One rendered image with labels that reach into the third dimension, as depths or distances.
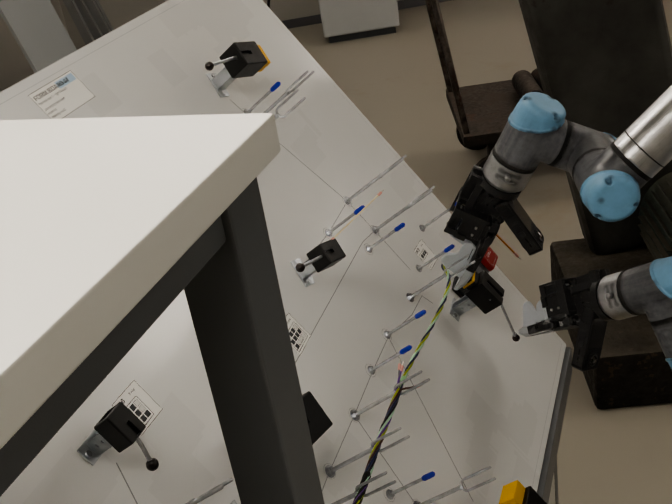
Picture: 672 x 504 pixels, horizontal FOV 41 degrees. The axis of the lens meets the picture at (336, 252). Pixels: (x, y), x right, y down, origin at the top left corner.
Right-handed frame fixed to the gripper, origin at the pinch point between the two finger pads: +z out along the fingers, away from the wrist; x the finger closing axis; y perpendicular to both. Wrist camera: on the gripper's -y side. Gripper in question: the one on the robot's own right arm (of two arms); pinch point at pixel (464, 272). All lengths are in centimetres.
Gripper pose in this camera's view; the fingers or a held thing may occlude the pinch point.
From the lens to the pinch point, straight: 159.5
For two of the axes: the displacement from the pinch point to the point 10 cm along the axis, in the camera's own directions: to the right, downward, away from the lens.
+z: -3.1, 7.2, 6.2
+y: -9.2, -4.0, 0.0
